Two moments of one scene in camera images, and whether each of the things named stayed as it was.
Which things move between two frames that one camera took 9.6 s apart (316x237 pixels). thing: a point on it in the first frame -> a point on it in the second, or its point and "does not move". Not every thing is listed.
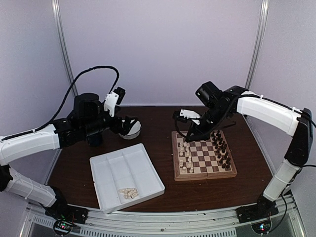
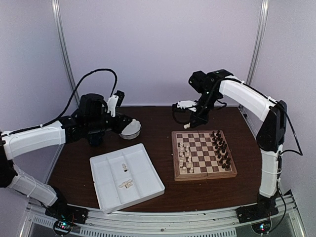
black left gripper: [127, 121] does not move
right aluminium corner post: [256, 52] does not move
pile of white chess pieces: [129, 192] -> [127, 184]
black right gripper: [203, 134] -> [200, 120]
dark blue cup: [95, 140] does not move
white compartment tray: [130, 167] does not move
